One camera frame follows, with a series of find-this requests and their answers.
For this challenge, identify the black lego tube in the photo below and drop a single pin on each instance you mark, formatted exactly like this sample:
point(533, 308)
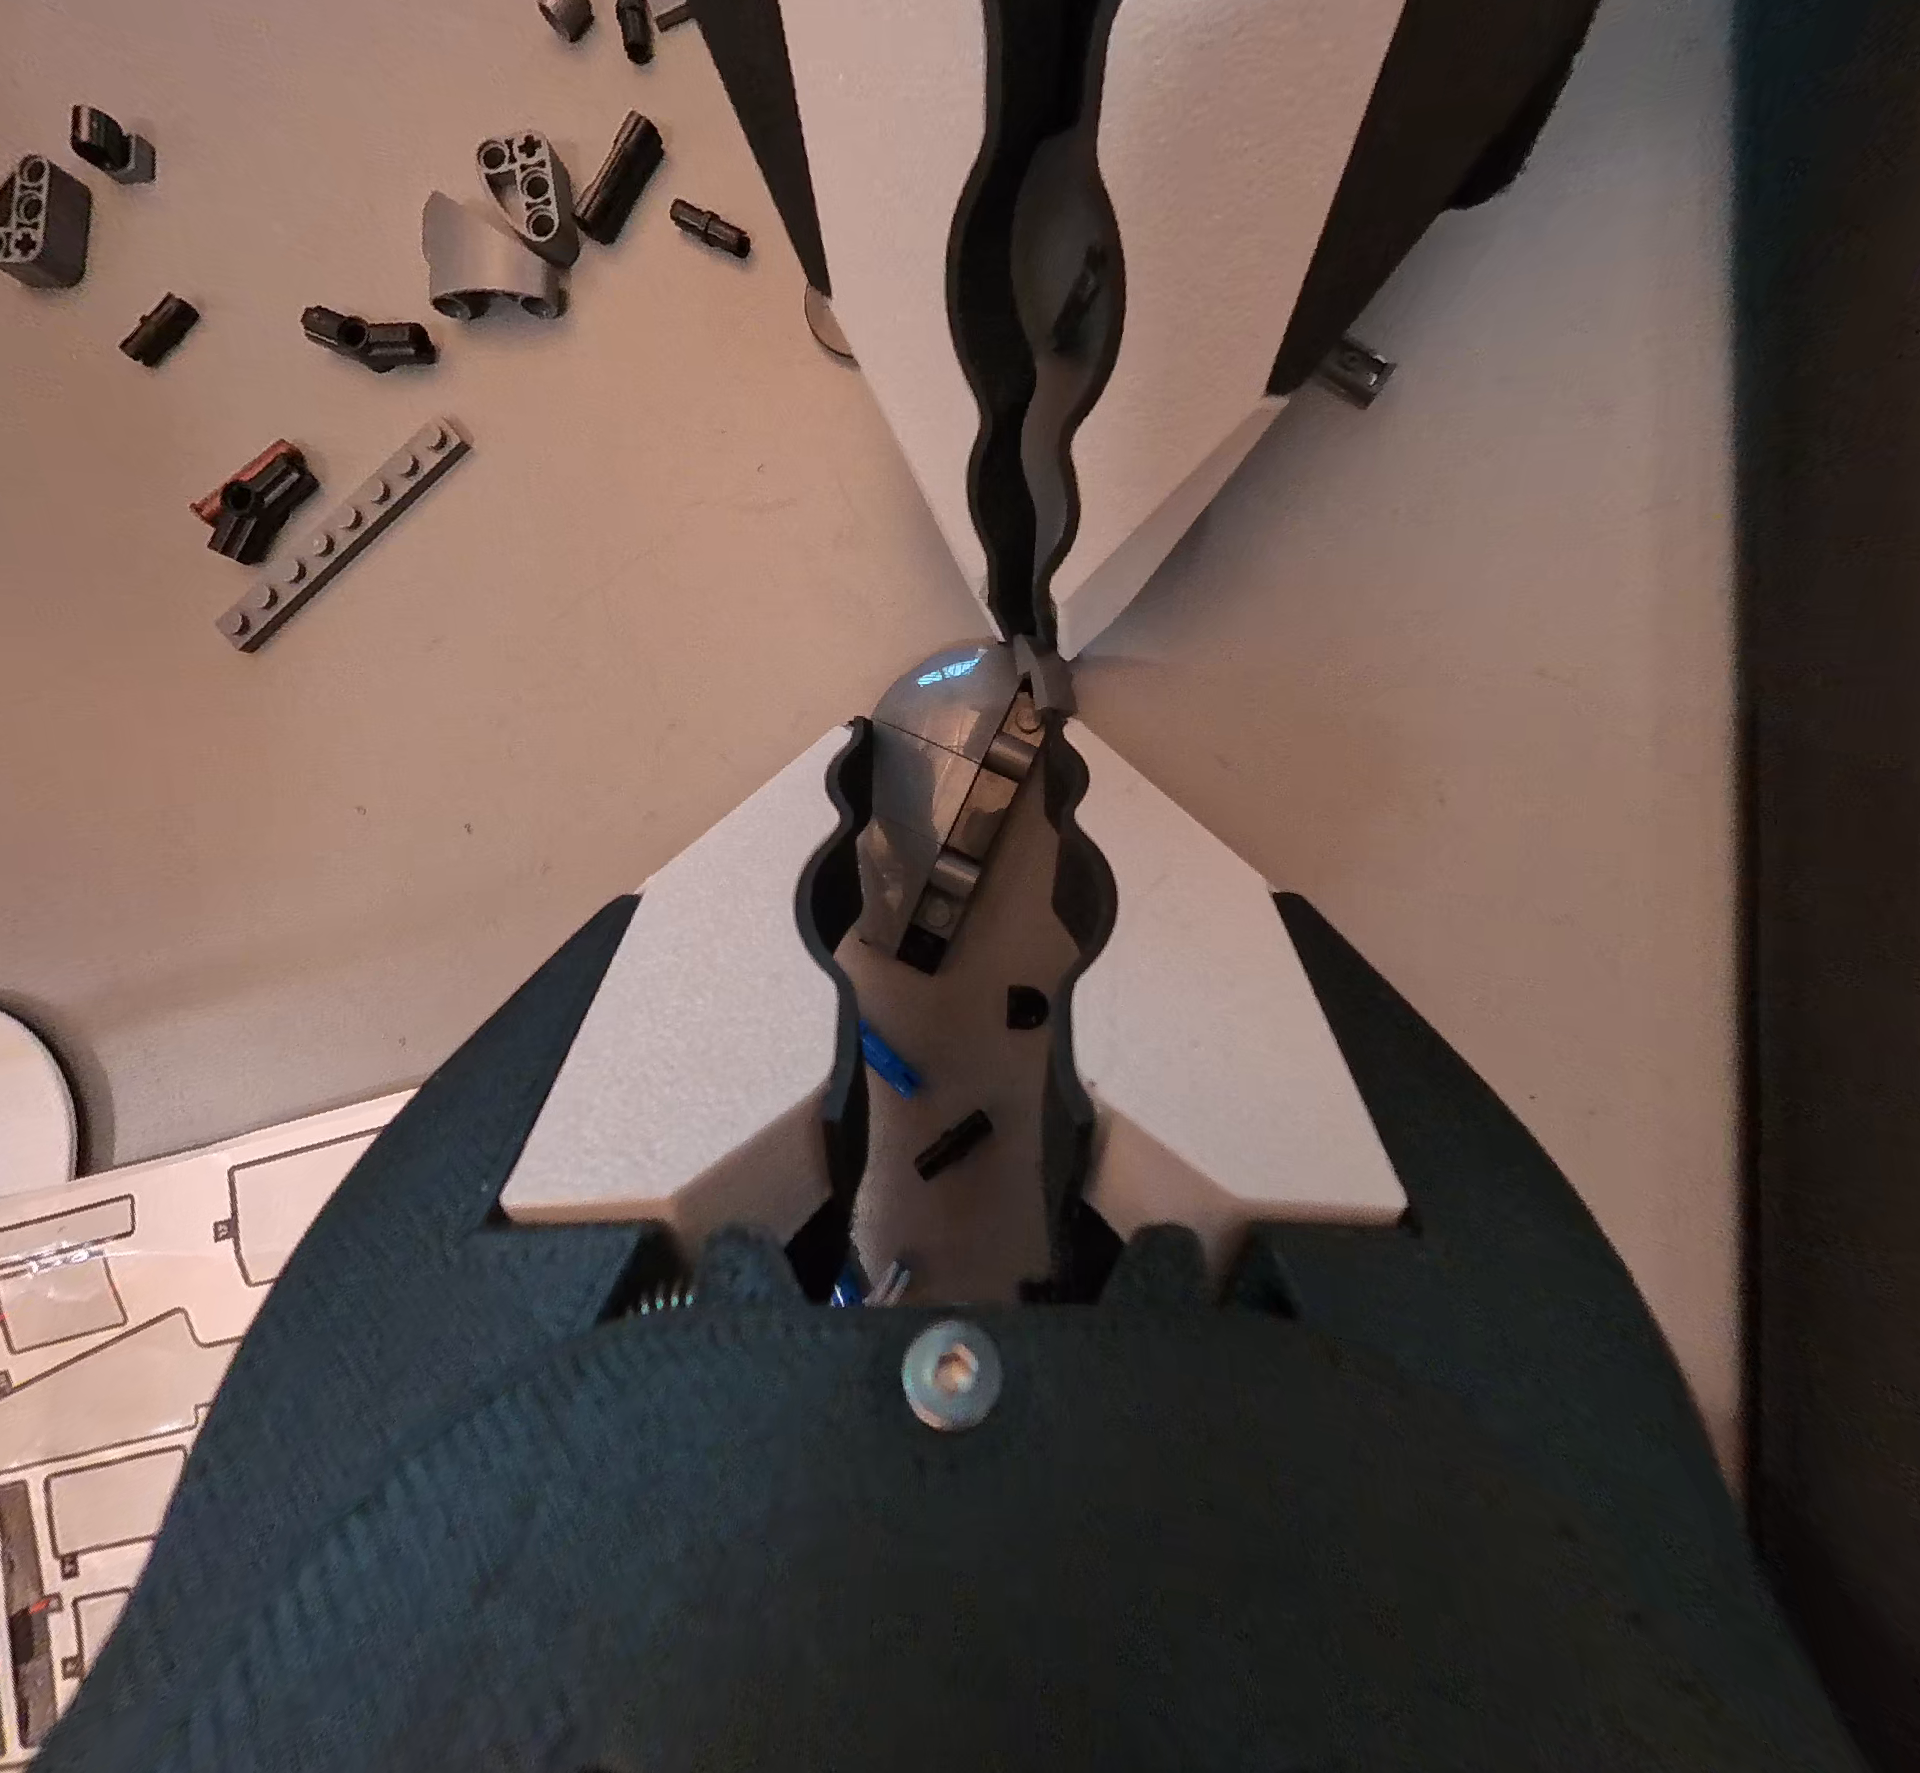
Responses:
point(619, 175)

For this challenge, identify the black angled lego connector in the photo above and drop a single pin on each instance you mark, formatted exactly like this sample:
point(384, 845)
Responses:
point(368, 337)

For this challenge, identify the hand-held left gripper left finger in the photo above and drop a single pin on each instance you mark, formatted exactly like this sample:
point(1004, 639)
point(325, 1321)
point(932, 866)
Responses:
point(676, 1055)

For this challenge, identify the black lego pin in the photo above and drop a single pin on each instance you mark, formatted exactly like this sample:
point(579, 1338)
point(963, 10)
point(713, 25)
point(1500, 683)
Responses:
point(952, 1144)
point(633, 10)
point(708, 229)

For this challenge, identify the grey triangular lego liftarm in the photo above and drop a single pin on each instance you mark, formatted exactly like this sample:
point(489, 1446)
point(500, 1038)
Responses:
point(528, 190)

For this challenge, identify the dark grey lego beam block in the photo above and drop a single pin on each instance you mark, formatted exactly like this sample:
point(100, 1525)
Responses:
point(44, 222)

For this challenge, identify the dark grey domed lego assembly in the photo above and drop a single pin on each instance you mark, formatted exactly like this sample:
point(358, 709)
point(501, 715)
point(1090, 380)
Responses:
point(932, 752)

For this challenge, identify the sticker sheet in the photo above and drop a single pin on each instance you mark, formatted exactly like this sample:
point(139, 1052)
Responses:
point(136, 1277)

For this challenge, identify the dark grey lego plate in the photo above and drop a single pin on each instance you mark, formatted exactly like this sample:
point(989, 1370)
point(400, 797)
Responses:
point(1356, 374)

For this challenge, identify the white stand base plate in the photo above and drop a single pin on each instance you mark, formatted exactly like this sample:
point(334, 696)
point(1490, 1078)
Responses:
point(32, 1098)

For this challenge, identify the round grey lego disc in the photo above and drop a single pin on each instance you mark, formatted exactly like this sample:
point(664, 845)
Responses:
point(832, 326)

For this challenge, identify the black and red lego connector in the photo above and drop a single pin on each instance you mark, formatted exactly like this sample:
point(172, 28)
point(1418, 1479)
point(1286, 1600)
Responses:
point(254, 498)

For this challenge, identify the short black lego connector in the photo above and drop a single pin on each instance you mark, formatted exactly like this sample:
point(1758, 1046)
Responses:
point(158, 330)

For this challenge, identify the small white lego piece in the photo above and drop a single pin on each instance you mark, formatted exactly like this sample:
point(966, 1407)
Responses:
point(897, 1277)

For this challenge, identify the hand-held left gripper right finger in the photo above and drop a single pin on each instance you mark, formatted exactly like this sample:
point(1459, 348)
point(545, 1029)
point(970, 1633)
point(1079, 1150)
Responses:
point(1237, 1055)

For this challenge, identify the small black lego piece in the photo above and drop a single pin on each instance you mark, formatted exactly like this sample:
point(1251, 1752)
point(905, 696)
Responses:
point(1029, 1007)

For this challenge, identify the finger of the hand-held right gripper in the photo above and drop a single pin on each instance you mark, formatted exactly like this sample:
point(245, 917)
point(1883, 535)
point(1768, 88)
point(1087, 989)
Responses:
point(1246, 153)
point(885, 153)

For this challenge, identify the light grey curved lego panel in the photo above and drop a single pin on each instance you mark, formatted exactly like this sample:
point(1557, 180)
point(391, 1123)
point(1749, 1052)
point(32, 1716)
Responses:
point(469, 260)

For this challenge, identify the blue lego pin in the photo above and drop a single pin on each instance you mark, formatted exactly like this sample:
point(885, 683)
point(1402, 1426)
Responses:
point(895, 1057)
point(848, 1287)

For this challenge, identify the long grey studded lego plate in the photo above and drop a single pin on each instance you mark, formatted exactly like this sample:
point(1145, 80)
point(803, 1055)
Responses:
point(347, 536)

